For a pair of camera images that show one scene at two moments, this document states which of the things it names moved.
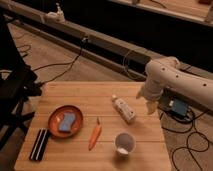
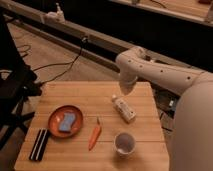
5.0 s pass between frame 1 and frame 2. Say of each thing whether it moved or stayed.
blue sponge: stayed
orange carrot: stayed
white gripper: moved
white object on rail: stayed
